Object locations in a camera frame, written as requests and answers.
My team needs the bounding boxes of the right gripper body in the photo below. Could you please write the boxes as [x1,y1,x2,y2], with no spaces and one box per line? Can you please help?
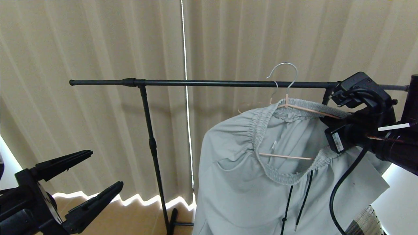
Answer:
[325,123,374,154]

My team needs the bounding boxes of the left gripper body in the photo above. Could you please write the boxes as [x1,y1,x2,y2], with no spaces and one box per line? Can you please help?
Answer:
[0,168,70,235]

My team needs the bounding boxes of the black clothes rack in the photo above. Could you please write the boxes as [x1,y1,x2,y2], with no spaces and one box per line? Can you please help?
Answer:
[69,78,409,235]

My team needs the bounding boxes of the pale grey shorts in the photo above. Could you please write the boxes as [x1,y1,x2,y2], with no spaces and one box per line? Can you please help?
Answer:
[193,98,391,235]

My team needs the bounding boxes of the white laundry basket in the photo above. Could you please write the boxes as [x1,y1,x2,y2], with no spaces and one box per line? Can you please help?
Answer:
[345,205,385,235]

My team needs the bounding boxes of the pink clothes hanger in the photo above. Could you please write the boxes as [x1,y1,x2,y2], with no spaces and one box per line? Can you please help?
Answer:
[257,62,342,161]
[237,80,279,115]

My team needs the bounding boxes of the beige curtain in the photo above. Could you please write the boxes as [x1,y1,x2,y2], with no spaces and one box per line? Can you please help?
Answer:
[0,0,418,211]

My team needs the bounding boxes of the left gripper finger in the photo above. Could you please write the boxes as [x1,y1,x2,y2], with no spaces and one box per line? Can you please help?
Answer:
[62,181,124,234]
[31,150,93,182]

